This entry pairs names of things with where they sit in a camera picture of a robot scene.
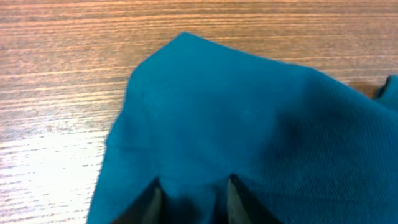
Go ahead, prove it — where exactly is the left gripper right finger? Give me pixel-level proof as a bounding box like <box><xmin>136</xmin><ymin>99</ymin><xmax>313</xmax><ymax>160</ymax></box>
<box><xmin>226</xmin><ymin>175</ymin><xmax>280</xmax><ymax>224</ymax></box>

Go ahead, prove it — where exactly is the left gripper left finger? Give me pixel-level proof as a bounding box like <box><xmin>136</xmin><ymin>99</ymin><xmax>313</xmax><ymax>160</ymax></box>
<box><xmin>112</xmin><ymin>178</ymin><xmax>164</xmax><ymax>224</ymax></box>

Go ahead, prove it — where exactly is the dark blue t-shirt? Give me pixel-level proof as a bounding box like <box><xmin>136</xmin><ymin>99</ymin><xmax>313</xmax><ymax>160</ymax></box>
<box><xmin>87</xmin><ymin>33</ymin><xmax>397</xmax><ymax>223</ymax></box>

